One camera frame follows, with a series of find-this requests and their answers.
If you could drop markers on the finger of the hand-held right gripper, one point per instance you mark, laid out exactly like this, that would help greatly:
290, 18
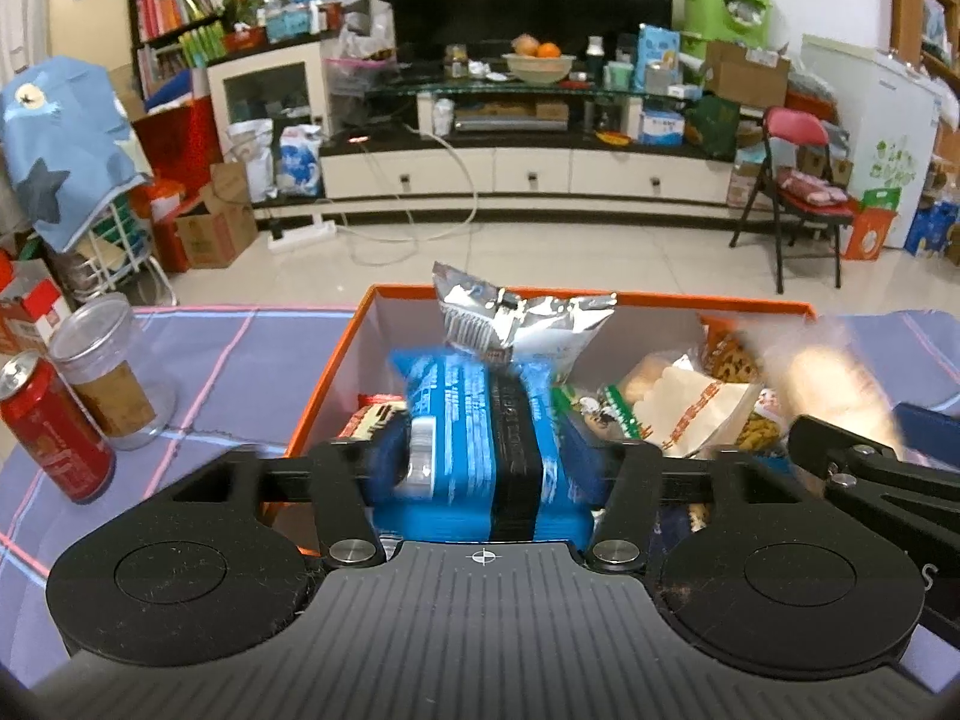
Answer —
926, 424

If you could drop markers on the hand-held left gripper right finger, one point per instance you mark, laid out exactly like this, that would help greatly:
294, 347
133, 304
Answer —
581, 465

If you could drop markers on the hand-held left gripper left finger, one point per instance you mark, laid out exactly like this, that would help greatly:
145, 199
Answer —
382, 465

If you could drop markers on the orange cardboard box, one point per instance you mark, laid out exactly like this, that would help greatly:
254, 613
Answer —
330, 382

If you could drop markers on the blue black snack packet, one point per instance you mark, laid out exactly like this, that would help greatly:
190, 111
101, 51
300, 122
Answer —
480, 427

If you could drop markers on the pale cake clear packet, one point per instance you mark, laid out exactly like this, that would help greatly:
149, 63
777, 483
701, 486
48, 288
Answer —
817, 375

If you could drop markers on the black gold snack packet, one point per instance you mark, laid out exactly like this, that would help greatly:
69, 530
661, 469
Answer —
375, 411

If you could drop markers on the green white bun packet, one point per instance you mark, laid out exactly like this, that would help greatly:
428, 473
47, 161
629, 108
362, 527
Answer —
611, 409

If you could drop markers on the white wrapped bread packet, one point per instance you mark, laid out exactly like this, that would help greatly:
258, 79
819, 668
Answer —
690, 405

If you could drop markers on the white foil packet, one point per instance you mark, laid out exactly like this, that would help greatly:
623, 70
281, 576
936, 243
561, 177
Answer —
555, 337

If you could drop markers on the yellow snack packet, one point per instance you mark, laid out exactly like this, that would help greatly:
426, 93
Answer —
727, 360

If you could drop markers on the silver foil packet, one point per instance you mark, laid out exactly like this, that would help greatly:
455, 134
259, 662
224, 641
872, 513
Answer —
472, 307

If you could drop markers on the purple plaid tablecloth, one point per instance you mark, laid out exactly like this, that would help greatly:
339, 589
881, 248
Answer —
225, 360

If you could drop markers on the orange green paper bag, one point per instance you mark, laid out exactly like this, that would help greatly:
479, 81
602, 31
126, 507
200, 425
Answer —
866, 232

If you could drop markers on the white power strip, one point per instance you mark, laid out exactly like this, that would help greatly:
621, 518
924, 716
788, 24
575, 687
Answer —
300, 236

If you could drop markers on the clear plastic jar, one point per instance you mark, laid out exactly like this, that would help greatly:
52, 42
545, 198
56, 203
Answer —
112, 382

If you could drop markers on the small brown cardboard box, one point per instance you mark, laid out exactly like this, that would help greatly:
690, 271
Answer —
214, 236

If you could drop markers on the white TV stand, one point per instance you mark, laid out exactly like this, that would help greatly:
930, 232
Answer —
525, 172

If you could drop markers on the white blue bag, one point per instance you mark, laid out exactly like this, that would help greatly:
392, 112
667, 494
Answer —
300, 161

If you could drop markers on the white chest freezer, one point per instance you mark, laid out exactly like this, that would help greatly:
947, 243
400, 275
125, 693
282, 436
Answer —
877, 112

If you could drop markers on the red folding chair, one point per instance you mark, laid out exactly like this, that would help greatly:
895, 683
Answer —
795, 127

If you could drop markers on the red drink can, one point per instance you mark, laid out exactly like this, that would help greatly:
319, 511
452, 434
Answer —
52, 435

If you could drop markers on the dark green gift bag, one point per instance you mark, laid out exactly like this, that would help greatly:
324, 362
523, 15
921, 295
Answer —
712, 124

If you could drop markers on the red white carton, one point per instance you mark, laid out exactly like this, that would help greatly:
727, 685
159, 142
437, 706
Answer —
34, 307

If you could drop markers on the red gift bag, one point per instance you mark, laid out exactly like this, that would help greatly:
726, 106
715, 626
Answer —
180, 135

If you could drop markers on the white glass-door cabinet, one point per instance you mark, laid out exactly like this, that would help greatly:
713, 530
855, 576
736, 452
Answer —
262, 90

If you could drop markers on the fruit bowl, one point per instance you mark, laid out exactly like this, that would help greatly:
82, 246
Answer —
540, 69

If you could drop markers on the light blue carton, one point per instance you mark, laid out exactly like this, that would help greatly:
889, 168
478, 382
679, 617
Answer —
660, 52

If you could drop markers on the wooden shelf unit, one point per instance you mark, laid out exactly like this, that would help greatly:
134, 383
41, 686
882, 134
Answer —
907, 0

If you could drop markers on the blue star cloth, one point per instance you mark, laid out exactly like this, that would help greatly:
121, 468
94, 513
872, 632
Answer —
67, 142

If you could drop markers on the dark bookshelf with books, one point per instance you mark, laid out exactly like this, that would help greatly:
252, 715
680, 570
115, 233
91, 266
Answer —
180, 7

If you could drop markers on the beige standing air conditioner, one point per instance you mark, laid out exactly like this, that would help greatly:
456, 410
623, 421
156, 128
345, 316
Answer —
86, 7

